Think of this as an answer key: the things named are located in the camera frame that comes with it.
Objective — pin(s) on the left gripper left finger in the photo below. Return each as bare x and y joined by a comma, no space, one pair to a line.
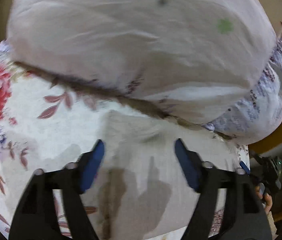
35,216

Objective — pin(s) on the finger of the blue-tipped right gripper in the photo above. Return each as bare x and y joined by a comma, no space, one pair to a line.
244,167

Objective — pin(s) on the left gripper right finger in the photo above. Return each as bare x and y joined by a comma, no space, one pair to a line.
244,216

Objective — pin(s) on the beige ribbed knit garment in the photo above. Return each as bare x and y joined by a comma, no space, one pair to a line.
140,191

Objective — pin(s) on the person's right hand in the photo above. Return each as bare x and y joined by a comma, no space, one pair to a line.
266,199

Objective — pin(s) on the white pillow with blue print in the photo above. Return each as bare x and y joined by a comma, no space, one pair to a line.
258,114

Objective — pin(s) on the floral white bed sheet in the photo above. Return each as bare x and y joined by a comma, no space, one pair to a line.
46,123

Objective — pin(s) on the lilac pillow with green dot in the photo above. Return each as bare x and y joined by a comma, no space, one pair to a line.
190,58

